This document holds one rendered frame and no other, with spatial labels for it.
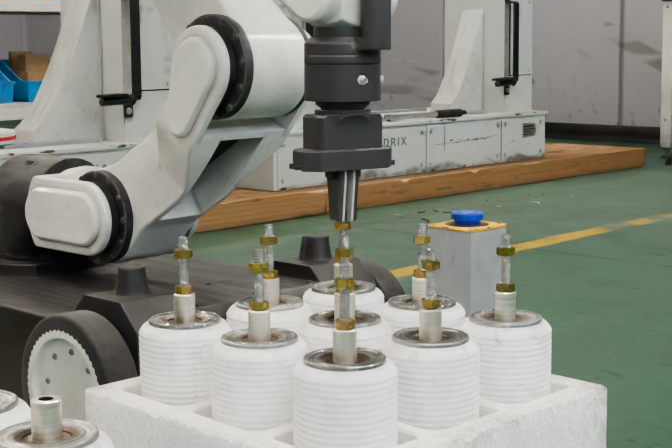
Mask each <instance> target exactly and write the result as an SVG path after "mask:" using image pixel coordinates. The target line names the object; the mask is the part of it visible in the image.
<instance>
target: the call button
mask: <svg viewBox="0 0 672 448"><path fill-rule="evenodd" d="M483 215H484V213H483V212H481V211H477V210H457V211H453V212H452V213H451V219H454V224H457V225H479V224H480V220H482V219H483Z"/></svg>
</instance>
